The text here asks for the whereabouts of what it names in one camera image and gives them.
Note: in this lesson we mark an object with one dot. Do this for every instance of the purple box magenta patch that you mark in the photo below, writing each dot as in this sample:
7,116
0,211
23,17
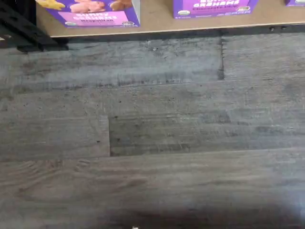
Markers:
214,9

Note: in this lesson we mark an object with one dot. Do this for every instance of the purple box green patch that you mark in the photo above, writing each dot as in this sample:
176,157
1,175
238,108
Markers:
296,3

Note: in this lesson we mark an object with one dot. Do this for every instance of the black metal shelf rack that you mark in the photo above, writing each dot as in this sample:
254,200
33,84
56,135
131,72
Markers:
23,35

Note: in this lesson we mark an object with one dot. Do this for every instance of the brown shelf board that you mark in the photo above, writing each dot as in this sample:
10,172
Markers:
155,23

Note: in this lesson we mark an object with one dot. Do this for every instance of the purple box pink patch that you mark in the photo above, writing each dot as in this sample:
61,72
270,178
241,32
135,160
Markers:
95,16

